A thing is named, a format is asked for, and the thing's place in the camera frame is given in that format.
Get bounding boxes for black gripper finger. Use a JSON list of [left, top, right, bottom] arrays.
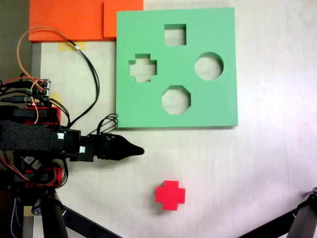
[[120, 135, 145, 161]]

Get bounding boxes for red cross columnar block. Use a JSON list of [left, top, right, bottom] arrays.
[[155, 180, 186, 212]]

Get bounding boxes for orange block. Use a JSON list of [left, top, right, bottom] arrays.
[[28, 0, 145, 43]]

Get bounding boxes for green shape sorting board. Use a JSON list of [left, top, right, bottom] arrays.
[[114, 7, 239, 130]]

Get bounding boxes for red printed base clamp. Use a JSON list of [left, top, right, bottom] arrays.
[[24, 106, 61, 125], [24, 167, 62, 188]]

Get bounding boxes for yellow tape strip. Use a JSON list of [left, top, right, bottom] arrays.
[[50, 92, 61, 106], [57, 42, 86, 52]]

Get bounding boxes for grey usb connector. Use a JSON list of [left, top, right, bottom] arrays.
[[23, 155, 42, 171]]

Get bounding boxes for black tripod leg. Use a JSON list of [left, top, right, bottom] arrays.
[[31, 188, 123, 238], [237, 186, 317, 238]]

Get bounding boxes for black usb plug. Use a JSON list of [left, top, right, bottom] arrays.
[[0, 95, 32, 104]]

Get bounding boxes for black gripper cable loops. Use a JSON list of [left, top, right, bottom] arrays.
[[97, 113, 119, 136]]

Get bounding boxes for long black cable bundle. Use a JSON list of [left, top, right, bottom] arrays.
[[67, 39, 101, 128]]

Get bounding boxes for circuit board with wires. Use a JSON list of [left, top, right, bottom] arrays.
[[24, 78, 53, 108]]

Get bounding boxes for red and orange wire bundle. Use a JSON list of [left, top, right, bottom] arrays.
[[0, 155, 58, 187]]

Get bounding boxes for thin orange wire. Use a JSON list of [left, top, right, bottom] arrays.
[[16, 26, 71, 124]]

